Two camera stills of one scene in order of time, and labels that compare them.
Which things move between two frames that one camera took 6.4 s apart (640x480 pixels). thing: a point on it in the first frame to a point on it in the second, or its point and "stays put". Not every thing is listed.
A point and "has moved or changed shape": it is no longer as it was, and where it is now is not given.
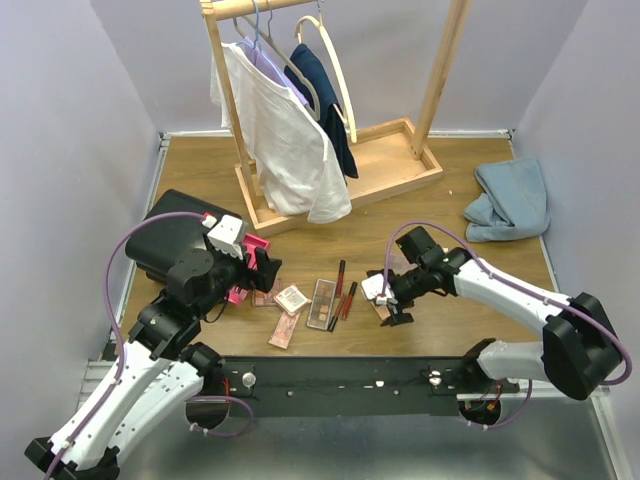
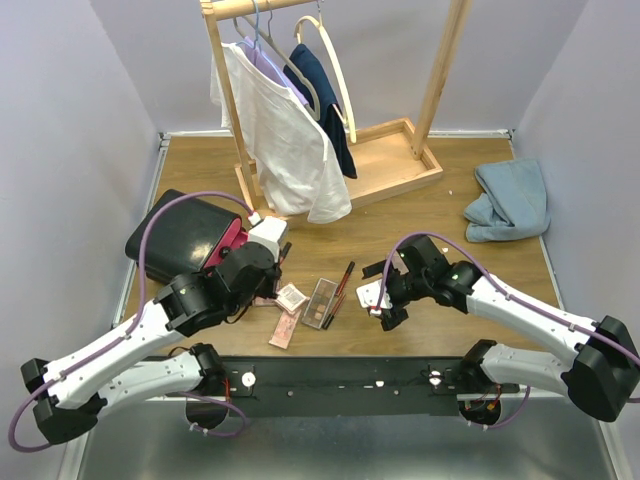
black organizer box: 155,244 stays put
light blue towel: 514,204 stays put
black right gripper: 397,318 stays put
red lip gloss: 333,321 has moved or changed shape
